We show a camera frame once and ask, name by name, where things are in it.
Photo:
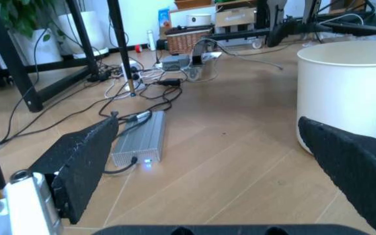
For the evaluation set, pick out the black power adapter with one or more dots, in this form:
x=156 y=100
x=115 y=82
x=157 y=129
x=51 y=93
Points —
x=170 y=82

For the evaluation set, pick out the blue printed box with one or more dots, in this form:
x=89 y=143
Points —
x=164 y=17

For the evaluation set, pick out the black office chair base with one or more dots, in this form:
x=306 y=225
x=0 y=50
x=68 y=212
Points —
x=286 y=27

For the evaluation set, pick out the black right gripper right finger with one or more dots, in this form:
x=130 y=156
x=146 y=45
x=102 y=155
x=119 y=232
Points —
x=354 y=161

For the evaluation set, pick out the white tall plant pot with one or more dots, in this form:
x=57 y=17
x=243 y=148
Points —
x=83 y=31

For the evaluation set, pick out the black table frame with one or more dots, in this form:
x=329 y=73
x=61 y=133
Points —
x=28 y=61

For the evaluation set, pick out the grey metal bracket stand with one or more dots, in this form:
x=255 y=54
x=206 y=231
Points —
x=201 y=61

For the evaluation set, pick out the green leafy plant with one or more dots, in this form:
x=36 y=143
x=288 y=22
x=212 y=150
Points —
x=21 y=14

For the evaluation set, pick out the white round container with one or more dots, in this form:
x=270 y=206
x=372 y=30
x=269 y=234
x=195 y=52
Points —
x=199 y=19

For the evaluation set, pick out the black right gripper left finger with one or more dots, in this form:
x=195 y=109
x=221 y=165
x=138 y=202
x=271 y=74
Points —
x=77 y=156

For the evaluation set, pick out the white power strip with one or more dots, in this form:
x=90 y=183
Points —
x=132 y=73

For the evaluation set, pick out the cardboard box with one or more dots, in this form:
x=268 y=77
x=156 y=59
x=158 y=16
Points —
x=235 y=18

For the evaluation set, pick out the cream round trash bin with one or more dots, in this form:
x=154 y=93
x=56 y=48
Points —
x=348 y=88

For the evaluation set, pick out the black tripod leg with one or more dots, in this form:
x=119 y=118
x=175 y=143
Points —
x=122 y=44

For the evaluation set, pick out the small red object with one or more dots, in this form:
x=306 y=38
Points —
x=138 y=48

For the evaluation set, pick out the white slim bottle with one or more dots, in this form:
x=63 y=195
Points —
x=150 y=40

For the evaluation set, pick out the brown wicker basket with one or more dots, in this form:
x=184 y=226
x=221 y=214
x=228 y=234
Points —
x=188 y=40

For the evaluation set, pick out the grey small electronics box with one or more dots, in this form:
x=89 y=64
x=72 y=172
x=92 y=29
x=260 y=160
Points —
x=175 y=62

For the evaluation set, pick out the silver ribbed power supply box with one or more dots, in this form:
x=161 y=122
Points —
x=142 y=139

